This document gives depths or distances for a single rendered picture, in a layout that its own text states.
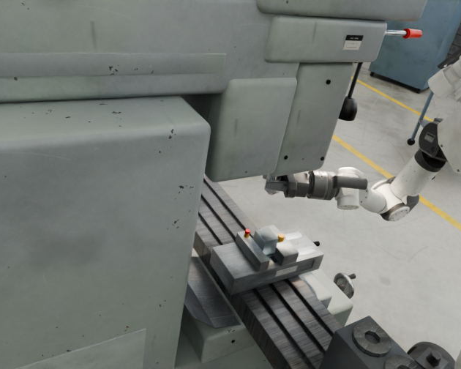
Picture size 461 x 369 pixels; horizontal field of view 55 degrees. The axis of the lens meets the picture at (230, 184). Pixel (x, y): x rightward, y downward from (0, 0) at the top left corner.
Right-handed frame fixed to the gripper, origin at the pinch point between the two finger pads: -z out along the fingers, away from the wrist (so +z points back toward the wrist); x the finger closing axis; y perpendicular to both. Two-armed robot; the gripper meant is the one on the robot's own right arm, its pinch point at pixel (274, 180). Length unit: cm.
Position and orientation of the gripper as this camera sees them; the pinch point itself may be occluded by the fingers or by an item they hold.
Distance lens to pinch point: 131.2
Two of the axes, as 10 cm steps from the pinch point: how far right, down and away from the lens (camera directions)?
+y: -1.5, 8.4, 5.3
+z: 9.9, 0.9, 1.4
